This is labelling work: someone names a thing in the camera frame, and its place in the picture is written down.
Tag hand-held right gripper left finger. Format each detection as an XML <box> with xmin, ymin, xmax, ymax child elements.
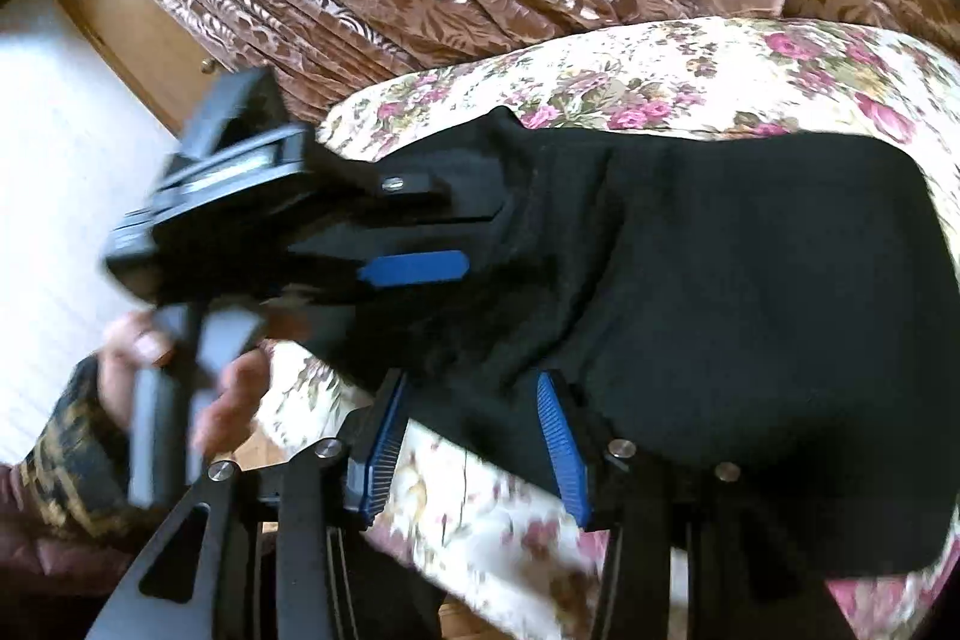
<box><xmin>82</xmin><ymin>368</ymin><xmax>410</xmax><ymax>640</ymax></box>

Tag person's left hand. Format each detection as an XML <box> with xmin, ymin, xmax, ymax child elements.
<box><xmin>99</xmin><ymin>308</ymin><xmax>277</xmax><ymax>457</ymax></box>

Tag wooden door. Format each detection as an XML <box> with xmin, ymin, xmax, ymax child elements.
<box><xmin>43</xmin><ymin>0</ymin><xmax>226</xmax><ymax>135</ymax></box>

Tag floral bedsheet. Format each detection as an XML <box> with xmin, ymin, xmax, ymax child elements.
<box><xmin>255</xmin><ymin>14</ymin><xmax>960</xmax><ymax>640</ymax></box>

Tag black pants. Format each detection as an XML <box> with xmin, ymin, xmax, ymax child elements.
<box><xmin>311</xmin><ymin>106</ymin><xmax>957</xmax><ymax>577</ymax></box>

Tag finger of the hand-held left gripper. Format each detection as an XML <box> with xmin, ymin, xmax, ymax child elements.
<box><xmin>300</xmin><ymin>158</ymin><xmax>515</xmax><ymax>240</ymax></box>
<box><xmin>285</xmin><ymin>233</ymin><xmax>473</xmax><ymax>315</ymax></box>

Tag person's left forearm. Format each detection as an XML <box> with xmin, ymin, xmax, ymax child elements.
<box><xmin>0</xmin><ymin>351</ymin><xmax>151</xmax><ymax>540</ymax></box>

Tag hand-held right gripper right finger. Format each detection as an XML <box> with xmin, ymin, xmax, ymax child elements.
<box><xmin>535</xmin><ymin>370</ymin><xmax>760</xmax><ymax>640</ymax></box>

